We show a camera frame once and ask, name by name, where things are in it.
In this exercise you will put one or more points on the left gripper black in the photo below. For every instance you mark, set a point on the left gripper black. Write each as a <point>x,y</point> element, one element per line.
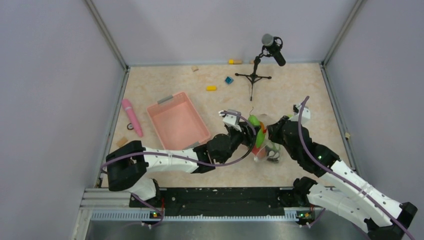
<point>249,138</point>

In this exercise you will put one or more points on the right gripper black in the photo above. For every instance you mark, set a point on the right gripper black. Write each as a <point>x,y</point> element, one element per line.
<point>274,129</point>

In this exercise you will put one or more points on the pink toy peach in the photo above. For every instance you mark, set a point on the pink toy peach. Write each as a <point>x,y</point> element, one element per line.
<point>259,153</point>

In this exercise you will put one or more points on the clear dotted zip top bag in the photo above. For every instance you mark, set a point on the clear dotted zip top bag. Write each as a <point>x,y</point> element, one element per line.
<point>273,150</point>

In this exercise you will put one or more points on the green toy cucumber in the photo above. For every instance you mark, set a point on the green toy cucumber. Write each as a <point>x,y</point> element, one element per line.
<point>260,130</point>

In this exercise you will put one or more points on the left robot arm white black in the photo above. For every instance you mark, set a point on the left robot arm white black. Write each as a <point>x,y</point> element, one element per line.
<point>127,166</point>

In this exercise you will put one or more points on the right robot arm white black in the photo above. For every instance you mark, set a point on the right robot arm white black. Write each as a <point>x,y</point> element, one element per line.
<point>355,200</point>

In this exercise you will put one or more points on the black microphone tripod stand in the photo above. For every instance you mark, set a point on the black microphone tripod stand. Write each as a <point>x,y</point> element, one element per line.
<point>253,77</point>

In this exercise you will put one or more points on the blue square block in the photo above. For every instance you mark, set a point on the blue square block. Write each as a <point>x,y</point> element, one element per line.
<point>229,80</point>

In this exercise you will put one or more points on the yellow rectangular block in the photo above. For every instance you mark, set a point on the yellow rectangular block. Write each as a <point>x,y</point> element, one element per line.
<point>211,88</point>

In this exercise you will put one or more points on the pink perforated plastic basket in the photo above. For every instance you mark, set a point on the pink perforated plastic basket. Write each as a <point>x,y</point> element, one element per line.
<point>177,123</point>

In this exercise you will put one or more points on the yellow and wood cylinder block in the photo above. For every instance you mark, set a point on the yellow and wood cylinder block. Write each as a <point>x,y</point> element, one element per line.
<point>235,61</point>

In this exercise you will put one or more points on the black microphone with grey head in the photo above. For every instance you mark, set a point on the black microphone with grey head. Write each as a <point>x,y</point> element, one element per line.
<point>273,46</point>

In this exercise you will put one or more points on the pink cylindrical tube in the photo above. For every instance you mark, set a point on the pink cylindrical tube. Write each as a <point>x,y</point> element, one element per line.
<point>128,108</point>

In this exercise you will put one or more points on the tan wooden block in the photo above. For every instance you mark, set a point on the tan wooden block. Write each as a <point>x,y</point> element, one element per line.
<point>121,142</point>

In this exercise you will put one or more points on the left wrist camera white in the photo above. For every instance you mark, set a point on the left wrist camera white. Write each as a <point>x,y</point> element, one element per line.
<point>231,118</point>

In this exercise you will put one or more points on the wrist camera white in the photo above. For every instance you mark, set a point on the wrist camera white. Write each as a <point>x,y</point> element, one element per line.
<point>231,118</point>
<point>305,115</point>

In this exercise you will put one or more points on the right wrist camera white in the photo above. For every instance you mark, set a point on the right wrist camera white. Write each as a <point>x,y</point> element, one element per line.
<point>305,115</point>

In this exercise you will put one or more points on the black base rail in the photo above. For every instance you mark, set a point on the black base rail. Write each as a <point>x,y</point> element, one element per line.
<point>227,201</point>

